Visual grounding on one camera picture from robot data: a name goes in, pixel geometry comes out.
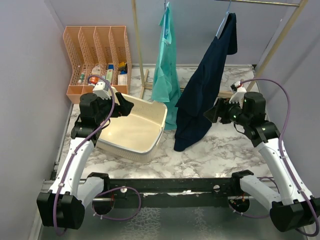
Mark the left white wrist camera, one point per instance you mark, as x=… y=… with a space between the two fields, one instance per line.
x=101 y=90

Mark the white blue box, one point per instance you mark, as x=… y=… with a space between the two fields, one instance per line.
x=123 y=78

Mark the orange plastic file organizer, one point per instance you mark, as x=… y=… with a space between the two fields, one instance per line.
x=88 y=46

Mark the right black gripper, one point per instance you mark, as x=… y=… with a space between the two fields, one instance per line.
x=220 y=109

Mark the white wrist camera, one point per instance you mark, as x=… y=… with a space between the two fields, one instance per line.
x=101 y=90
x=239 y=91

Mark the yellow black sponge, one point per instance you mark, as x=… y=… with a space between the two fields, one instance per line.
x=122 y=66

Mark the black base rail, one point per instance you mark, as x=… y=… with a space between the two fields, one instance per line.
x=177 y=192

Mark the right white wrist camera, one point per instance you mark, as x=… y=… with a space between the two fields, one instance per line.
x=239 y=91

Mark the cream plastic laundry basket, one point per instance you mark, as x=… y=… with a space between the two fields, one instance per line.
x=135 y=137

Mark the small bottle in organizer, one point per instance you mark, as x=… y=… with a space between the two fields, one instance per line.
x=81 y=78

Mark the orange white packet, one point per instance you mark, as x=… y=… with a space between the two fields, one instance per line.
x=96 y=71

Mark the green white box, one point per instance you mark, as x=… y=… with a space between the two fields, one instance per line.
x=109 y=73

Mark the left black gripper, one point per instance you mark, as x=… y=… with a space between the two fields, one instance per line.
x=124 y=108

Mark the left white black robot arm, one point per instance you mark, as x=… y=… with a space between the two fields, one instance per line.
x=64 y=204

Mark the navy blue t shirt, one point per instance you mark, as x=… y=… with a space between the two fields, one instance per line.
x=203 y=88

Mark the light blue wire hanger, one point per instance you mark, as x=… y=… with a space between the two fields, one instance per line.
x=223 y=22

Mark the wooden clothes rack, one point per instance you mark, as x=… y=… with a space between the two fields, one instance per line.
x=287 y=27

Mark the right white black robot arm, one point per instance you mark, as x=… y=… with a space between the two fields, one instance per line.
x=293 y=206

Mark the teal t shirt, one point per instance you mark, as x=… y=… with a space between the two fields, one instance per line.
x=166 y=86

